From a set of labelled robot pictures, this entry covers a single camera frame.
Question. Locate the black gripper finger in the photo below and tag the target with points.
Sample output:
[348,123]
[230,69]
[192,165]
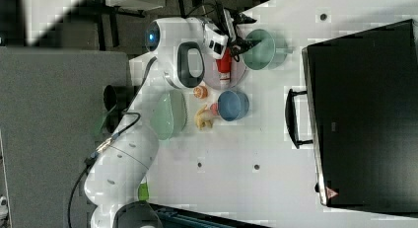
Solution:
[240,46]
[240,18]

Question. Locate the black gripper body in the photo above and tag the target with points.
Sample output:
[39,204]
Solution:
[226,21]

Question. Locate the light green mug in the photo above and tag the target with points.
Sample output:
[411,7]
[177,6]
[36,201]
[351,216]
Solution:
[270,51]

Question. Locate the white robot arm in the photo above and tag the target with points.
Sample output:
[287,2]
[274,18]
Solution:
[178,47]

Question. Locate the red ketchup bottle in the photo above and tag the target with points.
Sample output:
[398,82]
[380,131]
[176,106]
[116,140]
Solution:
[224,68]

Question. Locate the grey round plate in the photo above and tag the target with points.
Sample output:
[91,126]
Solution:
[211,76]

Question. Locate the orange slice toy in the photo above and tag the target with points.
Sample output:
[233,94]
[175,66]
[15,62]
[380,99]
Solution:
[200,92]

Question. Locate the blue bowl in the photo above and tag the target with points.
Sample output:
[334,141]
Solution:
[232,105]

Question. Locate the yellow banana toy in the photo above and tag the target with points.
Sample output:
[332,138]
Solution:
[203,118]

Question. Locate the green colander basket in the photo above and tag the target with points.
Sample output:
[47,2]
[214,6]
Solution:
[169,116]

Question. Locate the black utensil holder pot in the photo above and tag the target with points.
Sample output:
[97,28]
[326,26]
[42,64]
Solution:
[116,100]

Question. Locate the toaster oven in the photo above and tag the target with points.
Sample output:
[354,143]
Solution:
[363,106]

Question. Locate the green slotted spatula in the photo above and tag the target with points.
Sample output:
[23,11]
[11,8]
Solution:
[100,124]

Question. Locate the green bottle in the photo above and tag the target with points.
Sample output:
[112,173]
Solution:
[143,192]

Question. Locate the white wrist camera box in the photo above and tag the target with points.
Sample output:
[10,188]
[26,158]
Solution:
[215,41]

